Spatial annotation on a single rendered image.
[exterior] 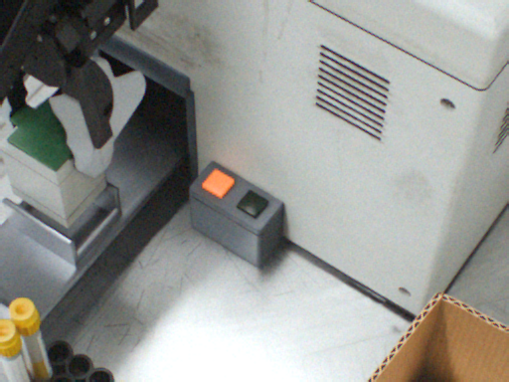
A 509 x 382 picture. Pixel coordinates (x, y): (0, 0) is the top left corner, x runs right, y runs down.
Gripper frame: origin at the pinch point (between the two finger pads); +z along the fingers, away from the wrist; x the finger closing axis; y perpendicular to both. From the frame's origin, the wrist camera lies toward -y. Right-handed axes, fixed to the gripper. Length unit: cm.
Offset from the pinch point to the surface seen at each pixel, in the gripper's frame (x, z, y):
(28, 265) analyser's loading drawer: -0.1, 8.4, -4.1
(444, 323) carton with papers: -25.9, 0.2, 3.6
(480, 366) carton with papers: -28.7, 2.7, 3.7
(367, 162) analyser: -17.1, -2.0, 9.1
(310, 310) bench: -16.1, 12.4, 5.6
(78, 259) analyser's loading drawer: -2.7, 7.9, -2.1
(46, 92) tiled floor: 63, 100, 55
